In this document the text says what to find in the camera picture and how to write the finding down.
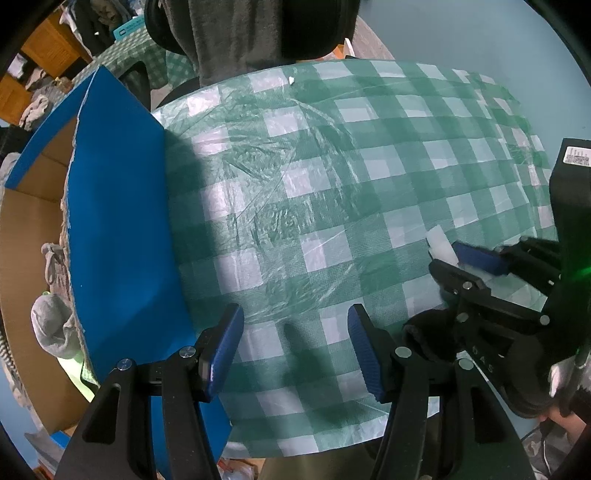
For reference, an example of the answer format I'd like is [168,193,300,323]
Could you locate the teal box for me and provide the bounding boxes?
[113,17,151,42]

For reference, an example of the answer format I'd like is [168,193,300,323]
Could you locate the white cloth piece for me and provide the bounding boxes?
[425,225,465,269]

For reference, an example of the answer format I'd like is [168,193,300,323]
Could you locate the person's olive trousers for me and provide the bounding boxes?
[259,438,384,480]

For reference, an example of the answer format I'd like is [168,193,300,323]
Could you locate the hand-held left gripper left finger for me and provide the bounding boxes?
[54,303,245,480]

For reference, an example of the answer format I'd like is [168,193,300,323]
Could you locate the grey white clothing pile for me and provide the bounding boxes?
[18,95,51,130]

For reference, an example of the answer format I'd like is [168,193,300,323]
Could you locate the blue cardboard box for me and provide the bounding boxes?
[0,65,232,462]

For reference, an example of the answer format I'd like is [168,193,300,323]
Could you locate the black sock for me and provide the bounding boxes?
[402,309,462,370]

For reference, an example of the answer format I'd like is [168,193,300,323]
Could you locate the grey drawstring cloth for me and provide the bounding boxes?
[41,242,72,301]

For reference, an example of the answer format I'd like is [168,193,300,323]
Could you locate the dark hanging clothes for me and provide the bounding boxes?
[60,0,148,35]

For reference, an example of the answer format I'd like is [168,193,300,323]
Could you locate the camouflage cloth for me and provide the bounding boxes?
[522,425,578,480]

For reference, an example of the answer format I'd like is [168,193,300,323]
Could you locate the wooden cabinet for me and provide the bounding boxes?
[0,11,93,125]

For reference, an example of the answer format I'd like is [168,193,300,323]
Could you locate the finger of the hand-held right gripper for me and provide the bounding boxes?
[429,259,551,327]
[451,237,563,292]

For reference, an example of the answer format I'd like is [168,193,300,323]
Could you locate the black office chair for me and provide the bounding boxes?
[117,0,363,112]

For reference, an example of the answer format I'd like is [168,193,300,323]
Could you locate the person's right hand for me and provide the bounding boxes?
[538,408,580,435]

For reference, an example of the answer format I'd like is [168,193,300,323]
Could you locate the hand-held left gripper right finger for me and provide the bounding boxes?
[346,304,537,480]

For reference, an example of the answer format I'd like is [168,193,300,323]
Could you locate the clear plastic bag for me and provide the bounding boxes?
[217,443,265,480]

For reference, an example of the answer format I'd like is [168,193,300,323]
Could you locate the grey sock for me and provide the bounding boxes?
[30,293,77,358]

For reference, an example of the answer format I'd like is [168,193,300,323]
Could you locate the green checked tablecloth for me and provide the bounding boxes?
[150,59,561,457]

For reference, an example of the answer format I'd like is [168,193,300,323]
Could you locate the table with green checked cloth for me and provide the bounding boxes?
[46,32,195,93]

